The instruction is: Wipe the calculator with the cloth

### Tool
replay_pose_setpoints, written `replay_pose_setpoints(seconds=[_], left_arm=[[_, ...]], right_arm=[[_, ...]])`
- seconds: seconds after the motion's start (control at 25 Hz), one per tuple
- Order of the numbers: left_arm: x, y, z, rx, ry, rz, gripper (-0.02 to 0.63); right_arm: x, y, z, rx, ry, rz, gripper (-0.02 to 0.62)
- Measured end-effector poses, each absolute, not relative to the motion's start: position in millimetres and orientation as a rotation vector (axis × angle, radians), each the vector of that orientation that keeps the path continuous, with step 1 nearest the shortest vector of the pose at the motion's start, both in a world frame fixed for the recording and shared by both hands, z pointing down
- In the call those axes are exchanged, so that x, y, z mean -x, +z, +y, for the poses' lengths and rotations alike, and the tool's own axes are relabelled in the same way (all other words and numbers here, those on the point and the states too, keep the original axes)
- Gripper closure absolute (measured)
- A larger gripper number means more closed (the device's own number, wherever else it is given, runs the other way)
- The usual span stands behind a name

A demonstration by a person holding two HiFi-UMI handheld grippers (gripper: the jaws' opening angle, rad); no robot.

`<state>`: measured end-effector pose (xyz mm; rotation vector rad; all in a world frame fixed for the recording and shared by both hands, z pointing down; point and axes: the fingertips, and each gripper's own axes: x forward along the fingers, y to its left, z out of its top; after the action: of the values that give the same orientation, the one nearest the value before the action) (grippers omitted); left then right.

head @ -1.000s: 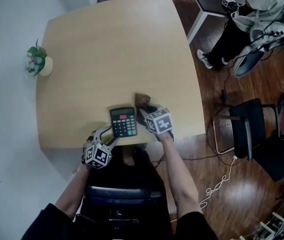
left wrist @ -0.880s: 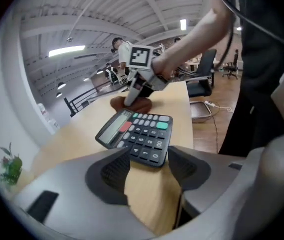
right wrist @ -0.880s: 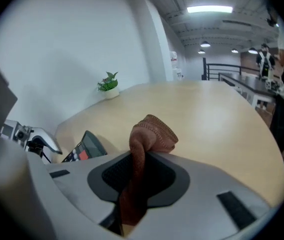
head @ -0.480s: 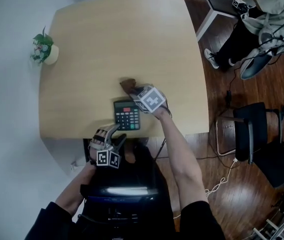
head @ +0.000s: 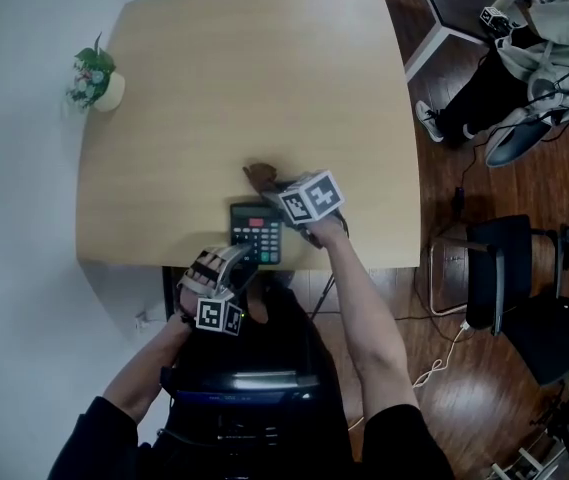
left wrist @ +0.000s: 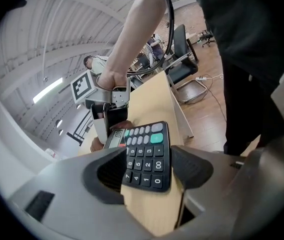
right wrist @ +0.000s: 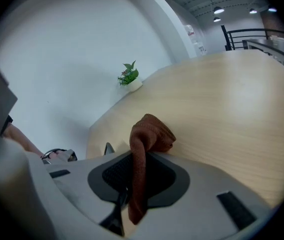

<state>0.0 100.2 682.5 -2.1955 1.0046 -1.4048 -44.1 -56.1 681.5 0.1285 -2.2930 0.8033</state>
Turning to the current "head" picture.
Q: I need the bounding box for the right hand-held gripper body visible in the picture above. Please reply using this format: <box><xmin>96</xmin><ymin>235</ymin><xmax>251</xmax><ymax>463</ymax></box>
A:
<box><xmin>277</xmin><ymin>169</ymin><xmax>346</xmax><ymax>226</ymax></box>

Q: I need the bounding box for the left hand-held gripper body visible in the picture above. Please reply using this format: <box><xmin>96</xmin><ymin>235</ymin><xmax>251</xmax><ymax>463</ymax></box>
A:
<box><xmin>177</xmin><ymin>246</ymin><xmax>244</xmax><ymax>337</ymax></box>

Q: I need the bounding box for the black calculator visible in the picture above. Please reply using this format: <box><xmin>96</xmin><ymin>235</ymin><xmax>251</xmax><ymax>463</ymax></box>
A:
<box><xmin>228</xmin><ymin>201</ymin><xmax>284</xmax><ymax>267</ymax></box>

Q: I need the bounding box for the brown knitted cloth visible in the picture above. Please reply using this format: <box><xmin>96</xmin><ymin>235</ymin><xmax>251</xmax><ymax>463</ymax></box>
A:
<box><xmin>242</xmin><ymin>161</ymin><xmax>281</xmax><ymax>194</ymax></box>

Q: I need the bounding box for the person's left forearm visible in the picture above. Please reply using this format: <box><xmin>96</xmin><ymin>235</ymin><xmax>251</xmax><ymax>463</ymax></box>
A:
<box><xmin>101</xmin><ymin>312</ymin><xmax>200</xmax><ymax>424</ymax></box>

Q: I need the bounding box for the person's right forearm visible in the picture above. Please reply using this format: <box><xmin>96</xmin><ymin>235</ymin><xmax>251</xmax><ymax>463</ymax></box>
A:
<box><xmin>308</xmin><ymin>217</ymin><xmax>423</xmax><ymax>432</ymax></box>

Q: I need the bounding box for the black chest-mounted screen device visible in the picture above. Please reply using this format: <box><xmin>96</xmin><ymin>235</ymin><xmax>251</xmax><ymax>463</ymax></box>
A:
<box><xmin>166</xmin><ymin>367</ymin><xmax>323</xmax><ymax>449</ymax></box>

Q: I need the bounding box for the person with headset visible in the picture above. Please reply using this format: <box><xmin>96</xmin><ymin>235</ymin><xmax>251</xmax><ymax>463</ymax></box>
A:
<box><xmin>46</xmin><ymin>277</ymin><xmax>458</xmax><ymax>480</ymax></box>

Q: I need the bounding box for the flower plant in cream pot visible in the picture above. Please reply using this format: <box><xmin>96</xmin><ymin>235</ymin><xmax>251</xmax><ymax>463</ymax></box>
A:
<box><xmin>65</xmin><ymin>31</ymin><xmax>127</xmax><ymax>114</ymax></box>

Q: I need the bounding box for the grey shell chair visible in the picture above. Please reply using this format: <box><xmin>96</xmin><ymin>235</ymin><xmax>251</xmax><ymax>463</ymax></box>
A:
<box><xmin>483</xmin><ymin>80</ymin><xmax>569</xmax><ymax>169</ymax></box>

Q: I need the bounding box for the black chair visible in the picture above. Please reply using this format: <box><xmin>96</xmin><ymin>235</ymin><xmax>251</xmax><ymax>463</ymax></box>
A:
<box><xmin>428</xmin><ymin>213</ymin><xmax>569</xmax><ymax>387</ymax></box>

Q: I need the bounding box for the white power cable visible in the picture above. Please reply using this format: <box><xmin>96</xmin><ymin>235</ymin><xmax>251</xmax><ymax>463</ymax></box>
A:
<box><xmin>412</xmin><ymin>265</ymin><xmax>569</xmax><ymax>389</ymax></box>

